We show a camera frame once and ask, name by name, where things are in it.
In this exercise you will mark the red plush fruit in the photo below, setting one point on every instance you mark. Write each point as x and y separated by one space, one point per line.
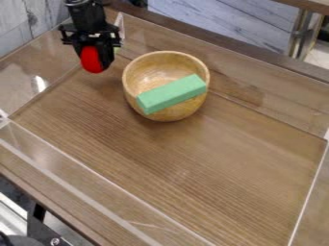
91 63

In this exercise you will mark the wooden bowl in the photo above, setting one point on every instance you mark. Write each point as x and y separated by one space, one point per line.
156 69

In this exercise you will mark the green foam block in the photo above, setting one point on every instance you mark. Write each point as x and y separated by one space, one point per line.
170 94

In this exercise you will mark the clear acrylic corner stand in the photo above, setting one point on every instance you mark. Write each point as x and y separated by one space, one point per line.
120 24

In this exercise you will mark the clear acrylic tray wall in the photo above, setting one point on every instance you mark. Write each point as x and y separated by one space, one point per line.
98 208

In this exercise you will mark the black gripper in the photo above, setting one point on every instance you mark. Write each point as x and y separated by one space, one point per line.
90 28

